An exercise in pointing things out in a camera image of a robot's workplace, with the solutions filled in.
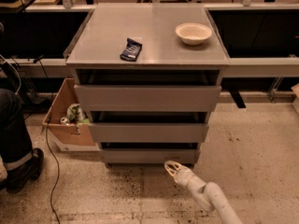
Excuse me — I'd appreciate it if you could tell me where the grey workbench frame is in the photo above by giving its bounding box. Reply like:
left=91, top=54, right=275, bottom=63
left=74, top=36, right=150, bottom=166
left=0, top=3, right=299, bottom=78

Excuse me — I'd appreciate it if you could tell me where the grey middle drawer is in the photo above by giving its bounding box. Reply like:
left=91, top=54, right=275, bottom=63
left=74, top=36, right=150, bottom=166
left=89, top=111, right=208, bottom=143

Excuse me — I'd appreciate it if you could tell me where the brown cardboard box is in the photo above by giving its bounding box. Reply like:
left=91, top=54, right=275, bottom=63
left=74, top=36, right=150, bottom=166
left=43, top=78, right=97, bottom=151

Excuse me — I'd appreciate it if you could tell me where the grey top drawer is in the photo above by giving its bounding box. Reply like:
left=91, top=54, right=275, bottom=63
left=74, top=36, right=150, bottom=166
left=75, top=69, right=221, bottom=112

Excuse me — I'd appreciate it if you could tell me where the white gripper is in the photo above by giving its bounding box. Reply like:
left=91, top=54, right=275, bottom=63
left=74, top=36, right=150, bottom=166
left=164, top=161, right=195, bottom=187

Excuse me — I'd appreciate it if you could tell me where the black floor cable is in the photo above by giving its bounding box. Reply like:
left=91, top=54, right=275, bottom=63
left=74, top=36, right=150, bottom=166
left=45, top=119, right=62, bottom=224

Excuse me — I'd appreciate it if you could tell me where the black shoe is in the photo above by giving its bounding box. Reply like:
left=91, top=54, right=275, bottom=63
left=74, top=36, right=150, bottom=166
left=6, top=148, right=44, bottom=194

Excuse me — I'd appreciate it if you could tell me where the dark blue snack packet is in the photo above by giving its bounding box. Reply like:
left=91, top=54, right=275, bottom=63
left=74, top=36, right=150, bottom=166
left=120, top=38, right=143, bottom=62

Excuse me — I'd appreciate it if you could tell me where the dark trouser leg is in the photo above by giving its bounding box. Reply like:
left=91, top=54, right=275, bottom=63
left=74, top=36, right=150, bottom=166
left=0, top=89, right=32, bottom=171

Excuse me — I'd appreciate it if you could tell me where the grey drawer cabinet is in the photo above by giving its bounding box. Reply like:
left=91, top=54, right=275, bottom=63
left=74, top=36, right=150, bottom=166
left=64, top=2, right=231, bottom=169

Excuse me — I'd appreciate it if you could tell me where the grey drawer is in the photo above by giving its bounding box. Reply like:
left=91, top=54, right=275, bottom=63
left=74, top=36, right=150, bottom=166
left=75, top=69, right=221, bottom=112
left=89, top=111, right=208, bottom=143
left=100, top=143, right=200, bottom=164

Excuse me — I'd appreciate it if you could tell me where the crumpled green white wrapper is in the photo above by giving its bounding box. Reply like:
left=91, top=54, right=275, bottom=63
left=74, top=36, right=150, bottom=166
left=60, top=104, right=90, bottom=125

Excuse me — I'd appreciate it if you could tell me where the black table bracket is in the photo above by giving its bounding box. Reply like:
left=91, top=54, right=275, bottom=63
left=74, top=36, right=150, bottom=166
left=229, top=90, right=246, bottom=108

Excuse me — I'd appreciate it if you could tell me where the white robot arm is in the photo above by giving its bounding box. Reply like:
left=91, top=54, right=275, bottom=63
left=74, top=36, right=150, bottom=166
left=164, top=161, right=243, bottom=224

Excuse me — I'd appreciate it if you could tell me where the white paper bowl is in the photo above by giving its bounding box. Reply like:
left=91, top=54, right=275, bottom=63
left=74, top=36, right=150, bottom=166
left=176, top=22, right=212, bottom=46

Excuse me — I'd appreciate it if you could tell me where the grey bottom drawer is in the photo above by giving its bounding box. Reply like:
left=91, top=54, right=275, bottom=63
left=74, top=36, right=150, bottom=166
left=100, top=143, right=200, bottom=164

